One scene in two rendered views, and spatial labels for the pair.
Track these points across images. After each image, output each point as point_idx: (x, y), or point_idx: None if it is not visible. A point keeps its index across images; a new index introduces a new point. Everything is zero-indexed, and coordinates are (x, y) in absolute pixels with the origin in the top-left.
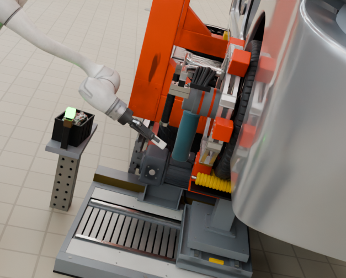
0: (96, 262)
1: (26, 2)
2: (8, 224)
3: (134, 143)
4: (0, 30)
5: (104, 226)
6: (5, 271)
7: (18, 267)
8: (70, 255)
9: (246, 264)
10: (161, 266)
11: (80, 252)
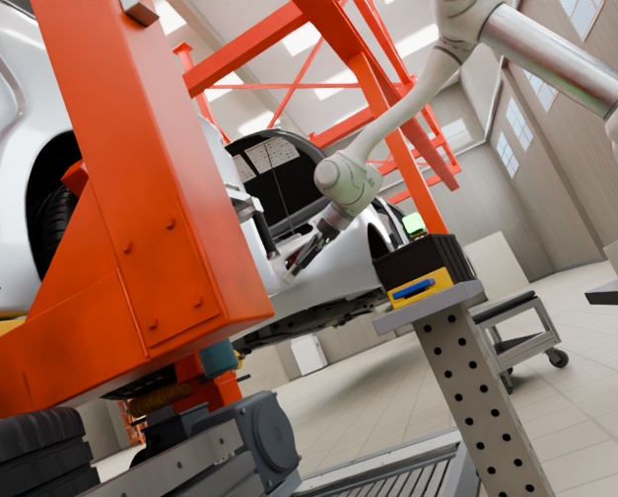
0: (418, 441)
1: (438, 17)
2: (609, 440)
3: (253, 461)
4: (494, 49)
5: (407, 487)
6: (551, 416)
7: (537, 425)
8: (456, 428)
9: None
10: (323, 480)
11: (443, 437)
